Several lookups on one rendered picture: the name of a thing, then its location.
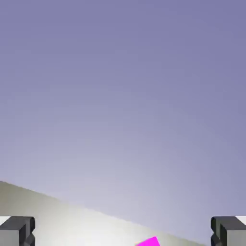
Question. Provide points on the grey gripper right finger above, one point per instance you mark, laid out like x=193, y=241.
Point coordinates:
x=229, y=231

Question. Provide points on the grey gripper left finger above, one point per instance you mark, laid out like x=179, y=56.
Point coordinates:
x=15, y=231

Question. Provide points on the small magenta cube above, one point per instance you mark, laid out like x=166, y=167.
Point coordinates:
x=150, y=242

